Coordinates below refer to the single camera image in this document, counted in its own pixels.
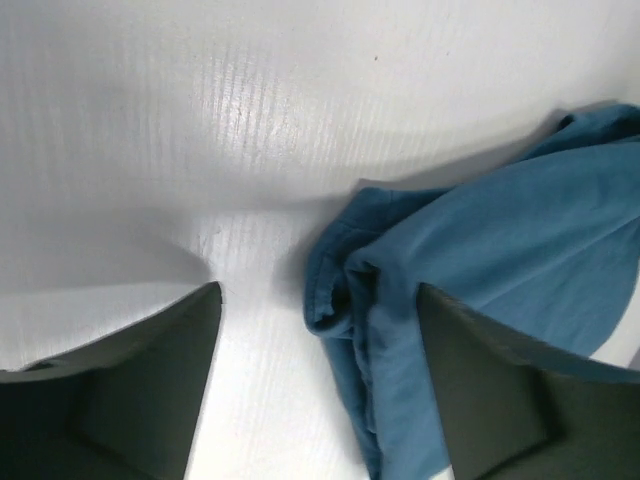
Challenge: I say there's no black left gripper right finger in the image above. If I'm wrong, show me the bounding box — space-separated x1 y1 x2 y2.
417 284 639 479

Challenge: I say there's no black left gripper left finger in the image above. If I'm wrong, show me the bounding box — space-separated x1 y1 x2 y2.
1 282 223 479

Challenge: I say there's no dark blue t shirt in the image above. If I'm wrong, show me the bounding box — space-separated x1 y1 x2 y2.
304 104 639 479

